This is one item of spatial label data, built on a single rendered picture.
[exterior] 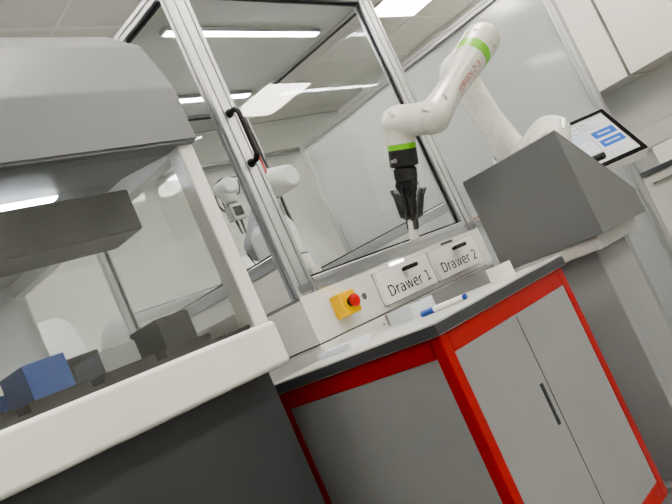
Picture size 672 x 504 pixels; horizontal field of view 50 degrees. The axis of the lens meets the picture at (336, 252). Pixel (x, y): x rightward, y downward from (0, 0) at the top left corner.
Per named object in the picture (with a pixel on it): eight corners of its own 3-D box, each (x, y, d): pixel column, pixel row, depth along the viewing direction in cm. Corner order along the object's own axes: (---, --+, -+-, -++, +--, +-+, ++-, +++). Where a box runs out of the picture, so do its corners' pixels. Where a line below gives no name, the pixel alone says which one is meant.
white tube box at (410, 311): (437, 307, 201) (431, 295, 201) (415, 317, 197) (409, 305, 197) (413, 316, 212) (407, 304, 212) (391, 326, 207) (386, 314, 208)
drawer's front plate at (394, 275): (438, 281, 247) (425, 253, 248) (389, 305, 226) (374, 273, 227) (434, 283, 248) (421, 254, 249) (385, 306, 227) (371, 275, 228)
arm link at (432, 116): (459, 77, 241) (446, 49, 235) (489, 71, 233) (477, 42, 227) (417, 144, 221) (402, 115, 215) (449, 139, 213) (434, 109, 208)
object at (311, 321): (493, 261, 278) (477, 227, 279) (320, 344, 203) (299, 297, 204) (336, 329, 342) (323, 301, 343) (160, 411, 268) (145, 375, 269)
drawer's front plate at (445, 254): (483, 261, 270) (471, 234, 271) (442, 280, 249) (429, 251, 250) (479, 262, 271) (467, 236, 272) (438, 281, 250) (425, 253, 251)
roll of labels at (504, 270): (513, 274, 196) (506, 260, 196) (518, 273, 189) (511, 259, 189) (489, 284, 196) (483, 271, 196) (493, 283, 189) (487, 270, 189)
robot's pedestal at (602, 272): (751, 441, 215) (639, 213, 222) (719, 487, 195) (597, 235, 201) (659, 454, 237) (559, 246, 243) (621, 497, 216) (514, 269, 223)
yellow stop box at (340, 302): (364, 308, 213) (354, 286, 214) (349, 315, 208) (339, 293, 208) (353, 313, 216) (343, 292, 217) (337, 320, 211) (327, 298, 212)
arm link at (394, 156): (423, 145, 228) (400, 148, 234) (402, 149, 219) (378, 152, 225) (426, 164, 229) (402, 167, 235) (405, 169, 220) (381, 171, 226)
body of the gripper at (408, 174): (387, 169, 228) (391, 198, 229) (408, 167, 222) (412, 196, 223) (400, 167, 233) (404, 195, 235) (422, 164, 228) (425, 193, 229)
